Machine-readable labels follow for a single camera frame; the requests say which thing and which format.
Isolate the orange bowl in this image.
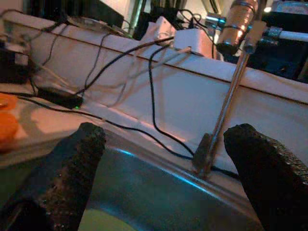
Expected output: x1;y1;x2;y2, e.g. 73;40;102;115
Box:
0;92;20;153

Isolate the chrome faucet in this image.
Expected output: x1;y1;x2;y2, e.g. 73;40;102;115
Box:
192;0;284;180

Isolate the black labelled box device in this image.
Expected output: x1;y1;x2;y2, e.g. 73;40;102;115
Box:
0;45;32;85

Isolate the black power adapter brick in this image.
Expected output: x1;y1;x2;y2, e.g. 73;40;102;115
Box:
37;85;84;111

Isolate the green plate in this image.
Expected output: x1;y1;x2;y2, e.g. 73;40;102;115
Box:
79;208;135;231

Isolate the black power cable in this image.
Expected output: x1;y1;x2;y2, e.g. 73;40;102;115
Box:
76;36;176;96
0;91;196;161
148;44;196;160

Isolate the white cable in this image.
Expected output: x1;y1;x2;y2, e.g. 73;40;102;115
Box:
112;47;193;107

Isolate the stainless steel sink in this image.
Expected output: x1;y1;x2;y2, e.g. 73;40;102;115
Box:
0;129;265;231

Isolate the white power adapter block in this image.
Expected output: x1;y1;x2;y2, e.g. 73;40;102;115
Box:
173;28;213;58

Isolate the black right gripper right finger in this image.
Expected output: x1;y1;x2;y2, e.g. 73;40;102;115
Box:
223;123;308;231

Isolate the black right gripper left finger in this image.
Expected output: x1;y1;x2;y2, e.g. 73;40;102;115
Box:
9;122;106;231

